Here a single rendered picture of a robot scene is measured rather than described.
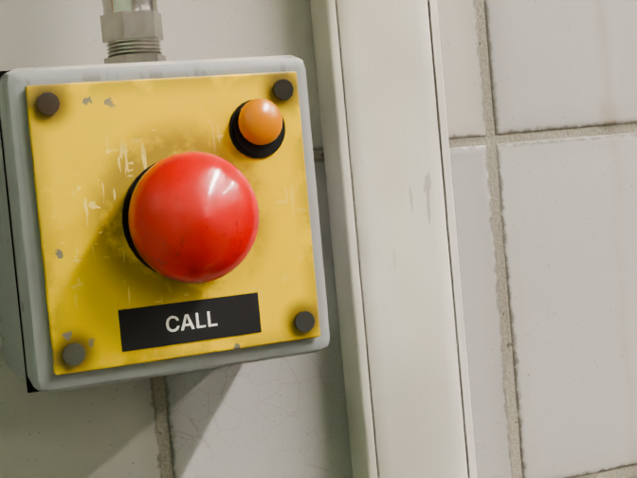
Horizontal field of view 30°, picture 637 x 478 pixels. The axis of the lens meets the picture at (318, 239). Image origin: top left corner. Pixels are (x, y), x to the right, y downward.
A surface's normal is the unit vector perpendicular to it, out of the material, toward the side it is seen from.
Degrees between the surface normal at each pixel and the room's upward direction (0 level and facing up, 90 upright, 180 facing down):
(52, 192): 90
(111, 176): 90
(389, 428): 90
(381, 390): 90
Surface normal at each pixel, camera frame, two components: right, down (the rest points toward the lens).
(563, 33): 0.39, 0.01
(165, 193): -0.12, -0.32
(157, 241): -0.15, 0.29
